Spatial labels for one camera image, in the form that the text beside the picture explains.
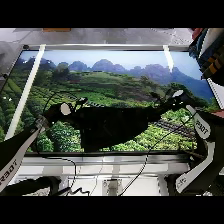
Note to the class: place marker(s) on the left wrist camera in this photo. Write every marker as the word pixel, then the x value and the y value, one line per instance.
pixel 81 101

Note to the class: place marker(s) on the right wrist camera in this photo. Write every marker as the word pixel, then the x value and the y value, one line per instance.
pixel 156 97

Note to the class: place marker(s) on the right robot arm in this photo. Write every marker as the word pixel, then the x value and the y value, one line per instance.
pixel 201 126

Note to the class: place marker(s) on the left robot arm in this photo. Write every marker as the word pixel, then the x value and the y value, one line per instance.
pixel 13 155

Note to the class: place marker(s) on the black garment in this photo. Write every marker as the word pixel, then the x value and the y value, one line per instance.
pixel 110 128

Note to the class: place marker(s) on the heap of clothes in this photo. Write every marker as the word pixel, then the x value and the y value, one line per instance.
pixel 210 50

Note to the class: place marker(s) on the silver frame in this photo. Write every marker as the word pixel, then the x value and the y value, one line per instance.
pixel 110 163

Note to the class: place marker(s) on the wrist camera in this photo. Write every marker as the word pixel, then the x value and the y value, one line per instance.
pixel 156 97
pixel 81 101

